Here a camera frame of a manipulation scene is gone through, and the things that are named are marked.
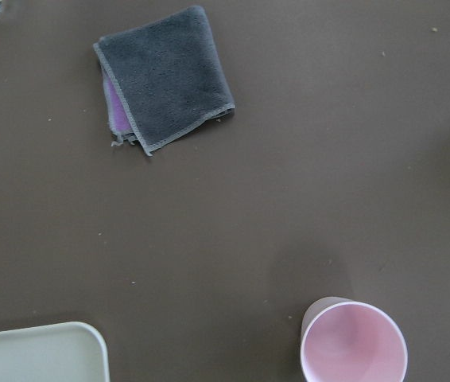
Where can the cream rabbit tray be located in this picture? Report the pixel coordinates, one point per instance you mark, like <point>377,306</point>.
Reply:
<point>68,351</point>

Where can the pink plastic cup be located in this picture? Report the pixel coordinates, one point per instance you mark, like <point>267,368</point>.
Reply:
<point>346,340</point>

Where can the grey folded cloth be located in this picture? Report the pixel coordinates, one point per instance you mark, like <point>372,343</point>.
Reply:
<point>162,80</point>

